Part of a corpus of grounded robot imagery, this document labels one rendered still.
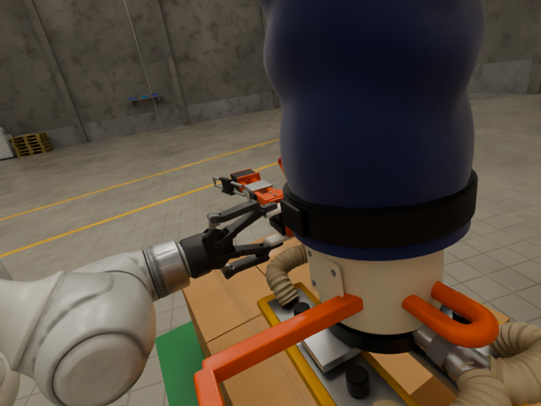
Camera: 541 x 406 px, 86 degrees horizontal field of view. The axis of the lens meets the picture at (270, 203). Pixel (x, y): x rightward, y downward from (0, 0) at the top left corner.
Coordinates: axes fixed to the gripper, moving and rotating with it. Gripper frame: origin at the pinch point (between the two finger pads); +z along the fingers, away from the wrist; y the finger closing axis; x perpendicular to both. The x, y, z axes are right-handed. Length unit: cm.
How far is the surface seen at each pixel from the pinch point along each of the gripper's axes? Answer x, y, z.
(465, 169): 33.0, -16.5, 3.8
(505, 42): -473, -24, 1075
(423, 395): 28.3, 25.4, 7.5
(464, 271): -47, 120, 165
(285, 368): -19, 66, 2
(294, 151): 22.4, -20.0, -8.5
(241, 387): -22, 66, -13
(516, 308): -10, 120, 153
